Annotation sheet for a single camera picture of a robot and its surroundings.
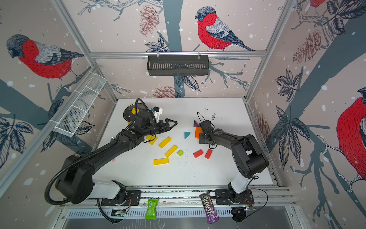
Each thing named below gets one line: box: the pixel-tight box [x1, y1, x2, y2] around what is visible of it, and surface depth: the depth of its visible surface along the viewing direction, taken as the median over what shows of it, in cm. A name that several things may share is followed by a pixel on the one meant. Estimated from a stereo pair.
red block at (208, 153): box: [204, 148, 214, 160], surface depth 91 cm
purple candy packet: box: [199, 191, 220, 225], surface depth 71 cm
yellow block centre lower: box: [164, 145, 179, 158], surface depth 92 cm
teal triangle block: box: [183, 131, 191, 140], surface depth 100 cm
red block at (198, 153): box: [193, 148, 204, 159], surface depth 92 cm
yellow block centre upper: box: [158, 136, 173, 149], surface depth 97 cm
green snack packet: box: [144, 198, 159, 220], surface depth 71 cm
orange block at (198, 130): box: [195, 126, 204, 134], surface depth 103 cm
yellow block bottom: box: [153, 157, 170, 166], surface depth 88 cm
